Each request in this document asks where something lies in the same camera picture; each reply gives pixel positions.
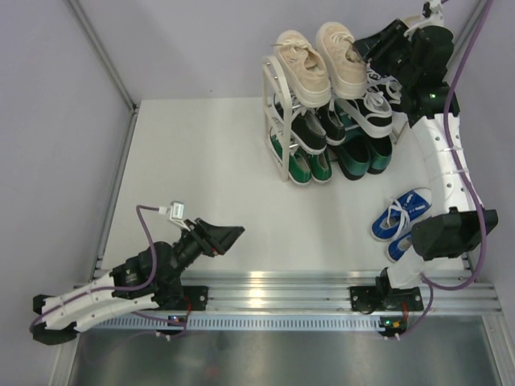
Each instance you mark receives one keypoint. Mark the cream shoe rack metal bars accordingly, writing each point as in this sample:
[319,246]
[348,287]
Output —
[274,82]

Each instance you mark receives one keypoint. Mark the beige sneaker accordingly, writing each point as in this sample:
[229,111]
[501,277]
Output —
[304,69]
[346,69]

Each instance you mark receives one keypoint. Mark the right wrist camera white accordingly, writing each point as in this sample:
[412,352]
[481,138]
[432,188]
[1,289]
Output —
[432,10]

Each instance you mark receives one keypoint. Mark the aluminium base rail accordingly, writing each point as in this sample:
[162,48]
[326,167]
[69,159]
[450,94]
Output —
[318,292]

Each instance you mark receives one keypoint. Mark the green loafer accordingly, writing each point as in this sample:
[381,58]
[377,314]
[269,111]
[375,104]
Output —
[380,150]
[352,156]

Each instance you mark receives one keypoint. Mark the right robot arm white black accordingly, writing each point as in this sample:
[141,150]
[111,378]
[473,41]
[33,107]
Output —
[417,57]

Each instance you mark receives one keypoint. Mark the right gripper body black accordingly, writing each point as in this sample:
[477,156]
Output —
[392,60]

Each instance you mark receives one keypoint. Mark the perforated cable duct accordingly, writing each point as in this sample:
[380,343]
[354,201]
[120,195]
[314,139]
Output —
[261,322]

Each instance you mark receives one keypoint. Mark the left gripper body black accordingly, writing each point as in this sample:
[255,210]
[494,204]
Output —
[191,248]

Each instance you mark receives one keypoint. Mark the black canvas sneaker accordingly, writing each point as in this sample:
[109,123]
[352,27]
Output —
[305,127]
[332,125]

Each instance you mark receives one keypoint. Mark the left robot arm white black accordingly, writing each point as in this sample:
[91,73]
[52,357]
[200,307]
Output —
[150,280]

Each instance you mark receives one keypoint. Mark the green canvas sneaker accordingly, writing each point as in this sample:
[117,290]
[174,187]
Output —
[299,171]
[320,166]

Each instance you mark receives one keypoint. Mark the black white sneaker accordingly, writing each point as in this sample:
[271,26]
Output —
[390,88]
[372,112]

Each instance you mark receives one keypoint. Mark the blue canvas sneaker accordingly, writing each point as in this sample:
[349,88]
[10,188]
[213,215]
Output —
[402,213]
[397,248]

